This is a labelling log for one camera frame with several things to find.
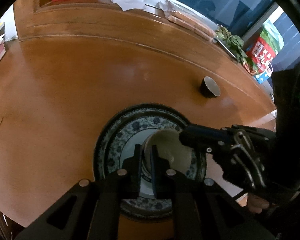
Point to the red green snack bag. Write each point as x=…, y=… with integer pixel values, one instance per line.
x=264, y=49

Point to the white plate with greens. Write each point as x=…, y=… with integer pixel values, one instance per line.
x=224, y=47

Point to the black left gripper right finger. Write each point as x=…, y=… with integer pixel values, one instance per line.
x=202, y=209

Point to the small blue floral plate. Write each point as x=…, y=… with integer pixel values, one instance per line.
x=118, y=145

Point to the large blue floral plate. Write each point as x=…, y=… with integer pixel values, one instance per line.
x=145, y=108

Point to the white crumpled tissue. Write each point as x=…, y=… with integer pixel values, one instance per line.
x=126, y=5

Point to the person right hand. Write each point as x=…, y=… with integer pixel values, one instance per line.
x=256, y=204

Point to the metal spring clip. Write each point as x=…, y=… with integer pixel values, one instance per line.
x=245, y=156

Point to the blue white milk carton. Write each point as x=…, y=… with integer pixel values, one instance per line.
x=265, y=75

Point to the wrapped brown packages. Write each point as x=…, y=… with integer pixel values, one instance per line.
x=187, y=20

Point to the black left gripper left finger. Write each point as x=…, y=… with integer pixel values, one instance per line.
x=90, y=210

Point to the green leafy vegetables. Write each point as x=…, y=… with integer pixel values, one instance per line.
x=235, y=45

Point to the dark bowl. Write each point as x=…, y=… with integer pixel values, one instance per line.
x=209, y=88
x=169, y=148

